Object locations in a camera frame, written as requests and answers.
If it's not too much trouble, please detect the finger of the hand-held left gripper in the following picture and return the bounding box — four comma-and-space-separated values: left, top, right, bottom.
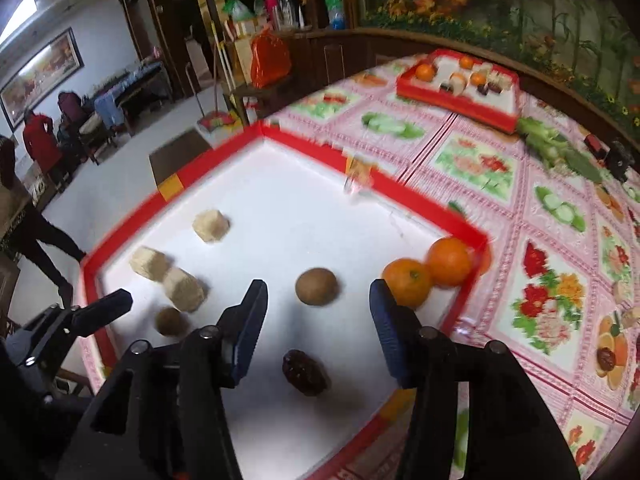
70, 288, 134, 338

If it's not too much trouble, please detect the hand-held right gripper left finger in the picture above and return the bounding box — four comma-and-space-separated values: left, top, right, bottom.
55, 280, 269, 480

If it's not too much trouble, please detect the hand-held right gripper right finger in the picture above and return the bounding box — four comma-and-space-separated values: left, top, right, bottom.
369, 279, 583, 480

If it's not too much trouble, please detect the brown kiwi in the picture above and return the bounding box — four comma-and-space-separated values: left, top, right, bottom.
294, 267, 339, 306
155, 306, 191, 337

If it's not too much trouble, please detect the red tray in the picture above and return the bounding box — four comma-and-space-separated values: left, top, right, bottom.
80, 120, 493, 480
396, 49, 523, 135

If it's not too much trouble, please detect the clear tape scrap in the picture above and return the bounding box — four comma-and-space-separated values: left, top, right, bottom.
342, 155, 381, 201

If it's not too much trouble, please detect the brown wooden stool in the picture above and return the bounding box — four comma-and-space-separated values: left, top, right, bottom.
149, 129, 213, 188

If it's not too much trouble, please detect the fruit print tablecloth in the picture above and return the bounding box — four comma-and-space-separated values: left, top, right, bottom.
77, 52, 640, 480

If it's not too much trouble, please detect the wooden chair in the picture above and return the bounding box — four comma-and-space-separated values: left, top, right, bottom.
75, 110, 118, 166

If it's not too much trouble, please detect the table with blue cloth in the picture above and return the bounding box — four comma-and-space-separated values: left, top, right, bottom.
92, 60, 171, 133

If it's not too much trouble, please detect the broom with colourful head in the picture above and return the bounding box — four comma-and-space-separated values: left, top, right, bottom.
186, 62, 241, 136

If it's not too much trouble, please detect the small dark wooden table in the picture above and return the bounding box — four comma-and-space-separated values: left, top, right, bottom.
222, 80, 301, 128

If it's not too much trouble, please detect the leafy green vegetable bunch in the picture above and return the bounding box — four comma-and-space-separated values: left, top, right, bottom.
515, 117, 576, 171

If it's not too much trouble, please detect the large green leaf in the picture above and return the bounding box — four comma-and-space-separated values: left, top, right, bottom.
565, 152, 606, 183

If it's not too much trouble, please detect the red plastic bag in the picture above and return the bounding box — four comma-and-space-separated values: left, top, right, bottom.
250, 30, 293, 90

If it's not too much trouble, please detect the red and black box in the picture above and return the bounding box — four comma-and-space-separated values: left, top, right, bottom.
582, 132, 608, 158

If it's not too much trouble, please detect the dark wooden sideboard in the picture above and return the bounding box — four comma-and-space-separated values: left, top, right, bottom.
220, 27, 640, 171

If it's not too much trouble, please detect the black round device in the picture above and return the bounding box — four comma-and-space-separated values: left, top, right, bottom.
605, 141, 635, 183

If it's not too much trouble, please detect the ceiling light panel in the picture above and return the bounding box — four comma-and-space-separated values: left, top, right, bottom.
0, 0, 38, 43

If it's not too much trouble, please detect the green plastic bag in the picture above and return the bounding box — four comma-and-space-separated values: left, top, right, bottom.
222, 0, 256, 23

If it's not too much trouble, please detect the green plastic bottle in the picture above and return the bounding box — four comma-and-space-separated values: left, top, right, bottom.
324, 0, 347, 31

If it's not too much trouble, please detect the black thermos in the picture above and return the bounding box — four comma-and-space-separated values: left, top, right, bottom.
276, 0, 300, 31

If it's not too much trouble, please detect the artificial plant display window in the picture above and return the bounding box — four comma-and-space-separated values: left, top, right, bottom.
357, 0, 640, 128

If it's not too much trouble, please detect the framed wall painting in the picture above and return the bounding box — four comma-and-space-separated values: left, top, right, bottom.
0, 27, 83, 128

